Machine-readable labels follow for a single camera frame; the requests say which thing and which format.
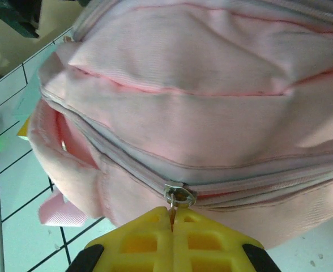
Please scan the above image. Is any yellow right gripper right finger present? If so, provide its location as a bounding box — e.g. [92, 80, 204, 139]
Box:
[173, 206, 283, 272]

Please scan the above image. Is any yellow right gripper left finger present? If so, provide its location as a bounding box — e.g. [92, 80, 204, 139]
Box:
[66, 206, 174, 272]

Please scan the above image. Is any pink backpack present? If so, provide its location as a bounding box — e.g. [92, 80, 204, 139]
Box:
[29, 0, 333, 252]

